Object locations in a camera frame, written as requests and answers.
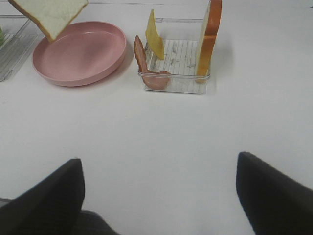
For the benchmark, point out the clear left plastic tray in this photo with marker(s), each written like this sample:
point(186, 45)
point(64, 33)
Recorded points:
point(20, 37)

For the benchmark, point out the clear plastic tray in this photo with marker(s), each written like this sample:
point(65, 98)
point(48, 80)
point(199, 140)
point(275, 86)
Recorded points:
point(180, 38)
point(20, 37)

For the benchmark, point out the clear right plastic tray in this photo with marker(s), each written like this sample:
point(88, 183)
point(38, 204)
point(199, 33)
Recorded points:
point(180, 38)

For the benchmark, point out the bread slice in right tray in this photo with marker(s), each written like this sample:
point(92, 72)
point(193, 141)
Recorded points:
point(208, 35)

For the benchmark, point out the yellow cheese slice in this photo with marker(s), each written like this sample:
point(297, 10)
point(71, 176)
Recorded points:
point(153, 39)

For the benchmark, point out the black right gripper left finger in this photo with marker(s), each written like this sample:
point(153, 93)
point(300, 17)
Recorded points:
point(53, 207)

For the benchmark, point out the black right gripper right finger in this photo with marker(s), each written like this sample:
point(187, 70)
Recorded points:
point(274, 203)

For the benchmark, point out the bread slice from tray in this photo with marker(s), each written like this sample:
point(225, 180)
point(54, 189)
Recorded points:
point(50, 16)

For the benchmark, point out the green lettuce leaf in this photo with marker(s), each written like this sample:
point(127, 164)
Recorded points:
point(1, 37)

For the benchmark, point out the pink round plate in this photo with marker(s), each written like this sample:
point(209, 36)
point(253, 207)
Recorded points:
point(84, 53)

